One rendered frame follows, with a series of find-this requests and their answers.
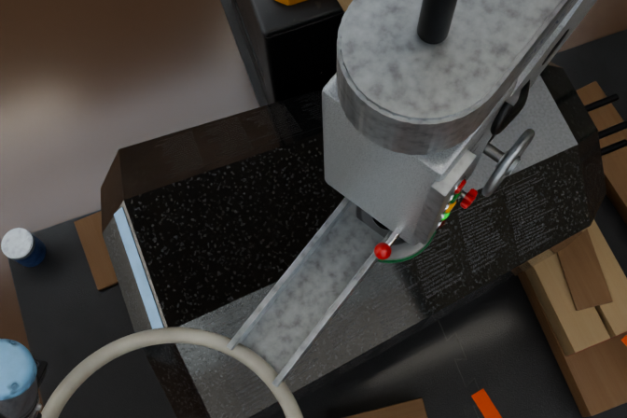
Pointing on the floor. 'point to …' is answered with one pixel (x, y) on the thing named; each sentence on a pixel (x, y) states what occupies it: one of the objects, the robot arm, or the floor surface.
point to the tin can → (23, 247)
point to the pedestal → (278, 32)
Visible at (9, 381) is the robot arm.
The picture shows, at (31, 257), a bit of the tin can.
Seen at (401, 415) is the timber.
